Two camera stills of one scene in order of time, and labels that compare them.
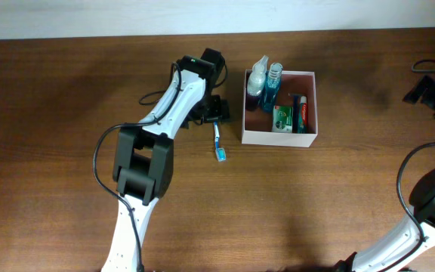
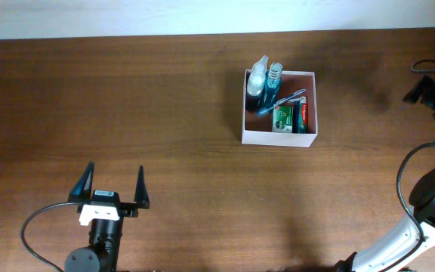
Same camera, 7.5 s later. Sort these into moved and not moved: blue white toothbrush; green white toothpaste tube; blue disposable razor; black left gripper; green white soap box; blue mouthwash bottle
Moved: blue white toothbrush; black left gripper
Not moved: green white soap box; blue disposable razor; green white toothpaste tube; blue mouthwash bottle
